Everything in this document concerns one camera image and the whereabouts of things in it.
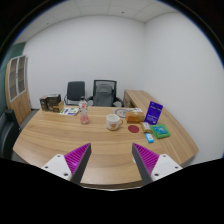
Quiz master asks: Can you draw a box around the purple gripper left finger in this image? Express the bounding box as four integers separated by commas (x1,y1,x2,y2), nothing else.
42,143,91,184

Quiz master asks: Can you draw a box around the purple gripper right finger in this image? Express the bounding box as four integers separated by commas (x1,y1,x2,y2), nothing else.
132,143,182,184

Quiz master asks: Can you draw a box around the clear plastic water bottle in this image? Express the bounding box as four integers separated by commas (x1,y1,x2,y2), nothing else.
79,96,89,124

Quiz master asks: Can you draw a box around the small blue box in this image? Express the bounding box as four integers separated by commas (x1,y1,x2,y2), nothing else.
145,133,154,143

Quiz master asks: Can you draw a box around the green flat box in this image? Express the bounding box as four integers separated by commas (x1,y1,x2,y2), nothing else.
150,124,170,139

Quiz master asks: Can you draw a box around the small yellow-brown packet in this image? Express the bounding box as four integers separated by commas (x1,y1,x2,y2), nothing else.
141,122,151,133

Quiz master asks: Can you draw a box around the red round coaster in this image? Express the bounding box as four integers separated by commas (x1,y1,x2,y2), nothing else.
128,125,139,133

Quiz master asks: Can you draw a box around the white green leaflet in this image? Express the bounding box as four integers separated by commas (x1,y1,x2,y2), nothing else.
60,107,79,116

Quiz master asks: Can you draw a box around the white ceramic mug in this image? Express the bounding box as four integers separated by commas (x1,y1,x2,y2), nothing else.
106,114,123,131

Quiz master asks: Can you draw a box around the round patterned plate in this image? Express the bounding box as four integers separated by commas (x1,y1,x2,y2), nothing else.
115,108,128,118

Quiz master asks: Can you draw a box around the dark brown box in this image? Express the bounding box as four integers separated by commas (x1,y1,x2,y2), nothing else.
40,94,64,113

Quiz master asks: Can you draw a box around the black chair at left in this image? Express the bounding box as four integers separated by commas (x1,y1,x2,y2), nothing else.
0,109,21,160

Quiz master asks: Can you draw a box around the wooden side desk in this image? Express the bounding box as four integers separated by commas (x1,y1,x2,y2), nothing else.
122,88,162,114

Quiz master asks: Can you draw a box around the dark mesh office chair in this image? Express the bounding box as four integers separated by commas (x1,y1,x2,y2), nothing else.
64,81,85,105

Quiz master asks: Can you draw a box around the grey backed office chair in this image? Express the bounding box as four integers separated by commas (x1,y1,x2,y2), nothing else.
87,80,124,107

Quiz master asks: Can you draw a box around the wooden glass-door cabinet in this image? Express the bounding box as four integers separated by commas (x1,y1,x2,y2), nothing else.
5,55,31,124

